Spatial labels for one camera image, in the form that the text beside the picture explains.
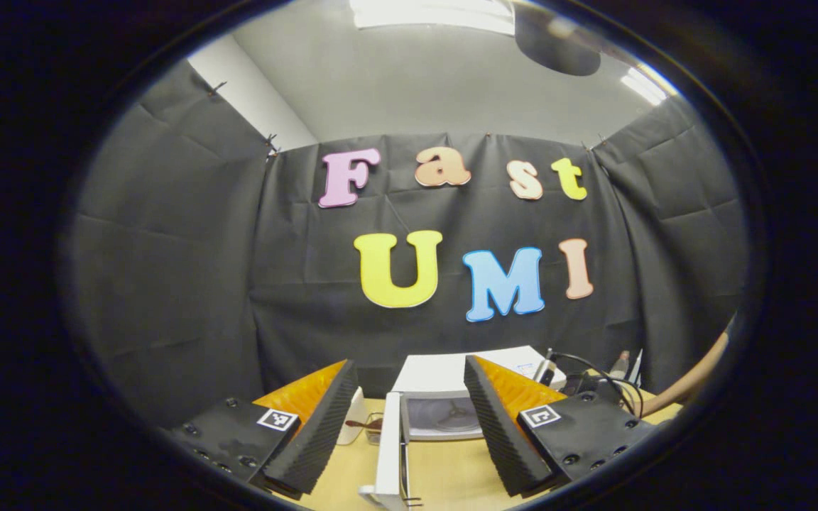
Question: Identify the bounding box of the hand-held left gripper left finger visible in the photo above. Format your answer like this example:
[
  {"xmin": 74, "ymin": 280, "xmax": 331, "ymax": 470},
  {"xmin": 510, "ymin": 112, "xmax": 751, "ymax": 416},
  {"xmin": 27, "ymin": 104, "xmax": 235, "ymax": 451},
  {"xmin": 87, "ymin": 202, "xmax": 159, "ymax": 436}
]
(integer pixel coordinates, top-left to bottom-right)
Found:
[{"xmin": 168, "ymin": 358, "xmax": 361, "ymax": 500}]

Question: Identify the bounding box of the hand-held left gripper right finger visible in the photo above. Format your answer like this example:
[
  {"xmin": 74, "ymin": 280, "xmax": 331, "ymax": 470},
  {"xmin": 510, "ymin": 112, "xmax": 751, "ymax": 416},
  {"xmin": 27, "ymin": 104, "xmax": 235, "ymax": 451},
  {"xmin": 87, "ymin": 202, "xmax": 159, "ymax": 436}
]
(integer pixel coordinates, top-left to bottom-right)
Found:
[{"xmin": 463, "ymin": 354, "xmax": 660, "ymax": 498}]

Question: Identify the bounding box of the white microwave oven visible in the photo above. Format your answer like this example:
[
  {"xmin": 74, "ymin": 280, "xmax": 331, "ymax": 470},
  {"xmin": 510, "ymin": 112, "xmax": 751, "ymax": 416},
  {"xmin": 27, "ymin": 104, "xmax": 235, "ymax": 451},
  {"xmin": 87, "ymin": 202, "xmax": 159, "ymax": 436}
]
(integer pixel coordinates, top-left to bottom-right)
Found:
[{"xmin": 359, "ymin": 345, "xmax": 568, "ymax": 511}]

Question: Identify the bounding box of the white toaster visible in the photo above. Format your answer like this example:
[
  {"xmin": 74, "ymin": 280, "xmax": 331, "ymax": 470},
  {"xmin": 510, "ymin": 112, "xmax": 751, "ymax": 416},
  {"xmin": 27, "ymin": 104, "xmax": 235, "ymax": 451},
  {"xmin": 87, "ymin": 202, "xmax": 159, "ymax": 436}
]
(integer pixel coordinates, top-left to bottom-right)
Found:
[{"xmin": 337, "ymin": 386, "xmax": 369, "ymax": 447}]

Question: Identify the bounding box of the black backdrop cloth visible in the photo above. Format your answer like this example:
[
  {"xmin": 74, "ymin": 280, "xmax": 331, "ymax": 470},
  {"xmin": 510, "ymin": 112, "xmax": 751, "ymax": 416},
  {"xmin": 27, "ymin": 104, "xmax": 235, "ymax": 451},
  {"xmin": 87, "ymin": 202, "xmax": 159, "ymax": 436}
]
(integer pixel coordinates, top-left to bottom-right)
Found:
[{"xmin": 68, "ymin": 60, "xmax": 752, "ymax": 428}]

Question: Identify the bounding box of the small ceiling light panel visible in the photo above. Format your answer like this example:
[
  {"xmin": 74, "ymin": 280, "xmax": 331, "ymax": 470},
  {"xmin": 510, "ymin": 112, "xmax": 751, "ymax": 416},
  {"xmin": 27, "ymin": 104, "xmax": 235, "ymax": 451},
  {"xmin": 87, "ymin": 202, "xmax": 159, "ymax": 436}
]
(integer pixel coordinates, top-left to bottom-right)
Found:
[{"xmin": 620, "ymin": 65, "xmax": 681, "ymax": 107}]

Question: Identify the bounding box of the dark round object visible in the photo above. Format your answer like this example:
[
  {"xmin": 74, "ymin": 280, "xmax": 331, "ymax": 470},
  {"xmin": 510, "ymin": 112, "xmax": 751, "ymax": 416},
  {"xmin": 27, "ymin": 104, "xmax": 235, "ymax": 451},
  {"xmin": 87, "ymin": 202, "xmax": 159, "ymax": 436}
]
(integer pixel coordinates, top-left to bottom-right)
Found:
[{"xmin": 514, "ymin": 2, "xmax": 603, "ymax": 77}]

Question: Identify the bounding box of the large ceiling light panel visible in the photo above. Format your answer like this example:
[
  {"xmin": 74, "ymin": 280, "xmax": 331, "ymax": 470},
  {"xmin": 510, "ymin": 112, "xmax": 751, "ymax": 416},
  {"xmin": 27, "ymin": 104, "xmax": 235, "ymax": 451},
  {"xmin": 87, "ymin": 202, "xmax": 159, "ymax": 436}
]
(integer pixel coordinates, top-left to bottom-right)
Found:
[{"xmin": 350, "ymin": 0, "xmax": 518, "ymax": 36}]

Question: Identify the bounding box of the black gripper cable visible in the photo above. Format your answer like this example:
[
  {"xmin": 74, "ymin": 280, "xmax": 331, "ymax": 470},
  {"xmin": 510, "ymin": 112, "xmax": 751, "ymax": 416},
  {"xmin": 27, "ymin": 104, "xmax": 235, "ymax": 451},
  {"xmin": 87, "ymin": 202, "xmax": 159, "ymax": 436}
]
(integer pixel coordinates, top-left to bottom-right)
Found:
[{"xmin": 550, "ymin": 352, "xmax": 645, "ymax": 419}]

